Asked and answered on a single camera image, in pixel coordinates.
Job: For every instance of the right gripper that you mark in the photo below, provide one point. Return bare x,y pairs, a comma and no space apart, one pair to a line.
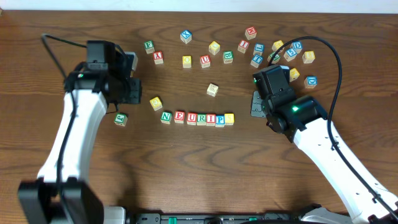
256,106

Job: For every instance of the yellow 8 wooden block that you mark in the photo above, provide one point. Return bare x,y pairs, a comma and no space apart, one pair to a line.
308,57

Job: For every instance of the blue X wooden block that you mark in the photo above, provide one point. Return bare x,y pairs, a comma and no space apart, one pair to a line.
186,36

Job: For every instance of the green R wooden block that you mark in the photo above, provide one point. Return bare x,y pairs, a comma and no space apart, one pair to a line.
201,119

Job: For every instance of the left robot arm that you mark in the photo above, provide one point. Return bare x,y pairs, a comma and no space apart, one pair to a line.
61,193

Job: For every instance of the green B wooden block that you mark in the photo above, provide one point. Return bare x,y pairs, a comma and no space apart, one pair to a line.
228,56

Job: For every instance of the blue T wooden block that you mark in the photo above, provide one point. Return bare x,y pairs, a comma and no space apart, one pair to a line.
256,60

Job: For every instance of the red M wooden block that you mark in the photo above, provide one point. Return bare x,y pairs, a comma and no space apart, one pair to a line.
250,33

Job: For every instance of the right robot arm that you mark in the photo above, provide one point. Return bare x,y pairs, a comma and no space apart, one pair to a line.
304,122

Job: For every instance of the green N wooden block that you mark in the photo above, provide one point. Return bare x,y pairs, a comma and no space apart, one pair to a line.
166,117

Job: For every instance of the yellow C wooden block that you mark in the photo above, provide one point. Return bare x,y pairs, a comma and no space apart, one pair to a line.
214,47

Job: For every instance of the blue L wooden block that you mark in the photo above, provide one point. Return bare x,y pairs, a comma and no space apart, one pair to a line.
258,49

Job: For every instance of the yellow O wooden block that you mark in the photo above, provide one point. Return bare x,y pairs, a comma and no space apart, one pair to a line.
187,61

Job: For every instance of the blue D block far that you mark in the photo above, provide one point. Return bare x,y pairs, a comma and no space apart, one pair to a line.
296,46

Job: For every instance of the red i block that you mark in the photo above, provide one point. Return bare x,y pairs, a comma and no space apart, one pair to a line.
243,46
210,119

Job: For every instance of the yellow M wooden block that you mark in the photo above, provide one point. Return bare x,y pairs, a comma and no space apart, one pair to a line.
277,45

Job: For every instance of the red u block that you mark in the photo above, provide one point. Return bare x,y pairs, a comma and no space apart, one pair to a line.
205,61
192,118

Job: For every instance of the blue D block near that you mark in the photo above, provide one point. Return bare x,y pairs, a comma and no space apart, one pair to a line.
310,82

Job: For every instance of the yellow S wooden block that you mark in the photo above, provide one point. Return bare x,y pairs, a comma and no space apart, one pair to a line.
229,118

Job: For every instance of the green F wooden block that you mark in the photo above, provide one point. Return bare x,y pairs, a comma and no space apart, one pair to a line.
149,47

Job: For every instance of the yellow W wooden block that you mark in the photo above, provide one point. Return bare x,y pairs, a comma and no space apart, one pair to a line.
293,74

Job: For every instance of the blue d block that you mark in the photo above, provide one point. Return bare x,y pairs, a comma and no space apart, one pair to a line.
310,82
296,46

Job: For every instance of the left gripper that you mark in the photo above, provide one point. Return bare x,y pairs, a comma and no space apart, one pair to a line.
134,90

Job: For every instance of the yellow block near N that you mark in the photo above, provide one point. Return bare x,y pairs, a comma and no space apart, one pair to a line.
156,103

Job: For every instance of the red E wooden block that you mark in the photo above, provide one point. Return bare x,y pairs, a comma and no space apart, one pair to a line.
179,117

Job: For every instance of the green Z wooden block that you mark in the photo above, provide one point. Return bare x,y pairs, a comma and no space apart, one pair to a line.
276,58

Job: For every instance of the green J wooden block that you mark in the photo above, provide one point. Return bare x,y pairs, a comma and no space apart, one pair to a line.
120,119

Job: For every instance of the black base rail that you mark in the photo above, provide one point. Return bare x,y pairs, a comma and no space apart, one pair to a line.
157,218

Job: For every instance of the blue 5 wooden block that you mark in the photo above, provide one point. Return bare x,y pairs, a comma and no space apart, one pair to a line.
290,54

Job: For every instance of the blue P wooden block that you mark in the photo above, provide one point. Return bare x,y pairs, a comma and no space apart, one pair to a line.
220,121

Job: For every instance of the plain side yellow block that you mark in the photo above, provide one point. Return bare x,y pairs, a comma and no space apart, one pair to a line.
212,90

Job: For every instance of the red Y wooden block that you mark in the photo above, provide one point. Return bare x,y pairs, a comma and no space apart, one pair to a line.
158,57

